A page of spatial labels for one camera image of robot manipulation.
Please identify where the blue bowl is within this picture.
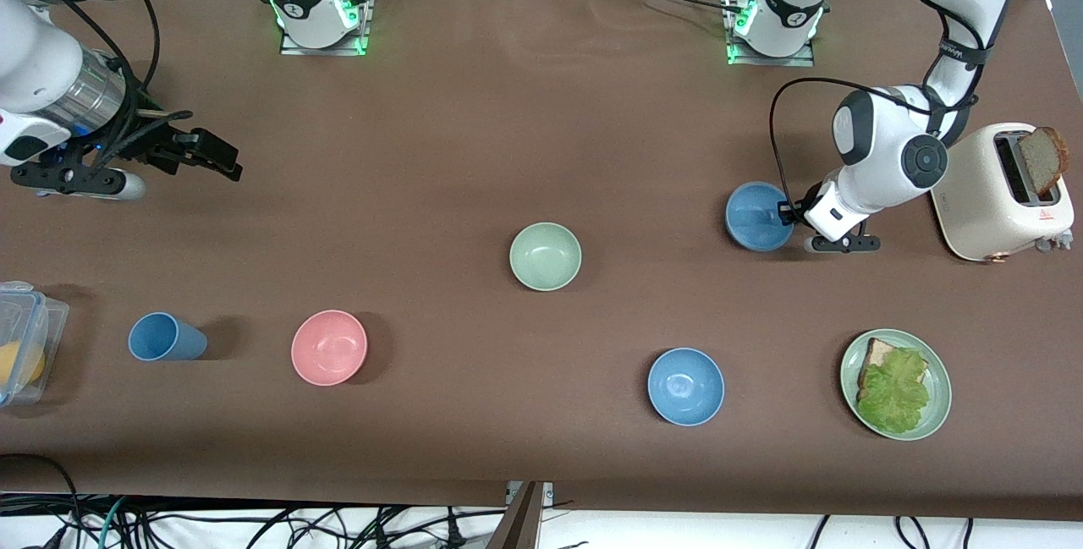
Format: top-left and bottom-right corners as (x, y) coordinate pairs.
(725, 181), (796, 252)
(647, 348), (726, 427)

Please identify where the mint green bowl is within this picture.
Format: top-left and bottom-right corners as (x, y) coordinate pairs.
(509, 222), (583, 292)

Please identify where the pink bowl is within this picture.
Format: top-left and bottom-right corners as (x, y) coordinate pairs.
(291, 310), (369, 387)

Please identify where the toast slice under lettuce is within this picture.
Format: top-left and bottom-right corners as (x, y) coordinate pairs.
(857, 338), (899, 402)

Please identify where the cream toaster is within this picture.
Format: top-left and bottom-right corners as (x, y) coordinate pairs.
(931, 122), (1075, 262)

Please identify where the blue ribbed cup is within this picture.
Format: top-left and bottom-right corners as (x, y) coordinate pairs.
(128, 312), (208, 362)

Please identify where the clear plastic container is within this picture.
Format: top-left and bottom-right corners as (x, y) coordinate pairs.
(0, 281), (70, 408)

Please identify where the green lettuce leaf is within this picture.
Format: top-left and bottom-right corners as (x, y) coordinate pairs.
(856, 349), (932, 436)

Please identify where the green plate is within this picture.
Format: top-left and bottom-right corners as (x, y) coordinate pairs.
(840, 329), (953, 442)

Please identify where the brown bread slice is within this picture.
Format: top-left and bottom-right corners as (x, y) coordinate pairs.
(1015, 126), (1069, 199)

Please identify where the yellow fruit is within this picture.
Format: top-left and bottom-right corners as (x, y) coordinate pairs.
(0, 342), (45, 393)

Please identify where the brown table cloth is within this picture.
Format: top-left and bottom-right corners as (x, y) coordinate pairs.
(0, 0), (1083, 524)

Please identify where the dark table leg strip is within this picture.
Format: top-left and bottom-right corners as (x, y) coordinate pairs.
(487, 481), (555, 549)

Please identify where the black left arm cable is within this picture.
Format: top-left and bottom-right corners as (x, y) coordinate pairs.
(768, 77), (936, 216)

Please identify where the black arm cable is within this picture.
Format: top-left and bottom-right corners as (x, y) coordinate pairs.
(768, 77), (936, 216)
(127, 0), (163, 110)

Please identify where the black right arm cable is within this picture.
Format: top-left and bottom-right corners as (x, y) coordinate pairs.
(127, 0), (163, 110)

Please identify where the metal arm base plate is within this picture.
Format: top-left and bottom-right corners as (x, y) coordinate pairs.
(726, 0), (817, 68)
(279, 0), (375, 57)

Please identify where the black looped floor cable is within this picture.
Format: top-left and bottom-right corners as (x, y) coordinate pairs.
(0, 453), (84, 549)

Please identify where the teal floor cable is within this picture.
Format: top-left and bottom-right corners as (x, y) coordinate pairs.
(97, 496), (129, 549)

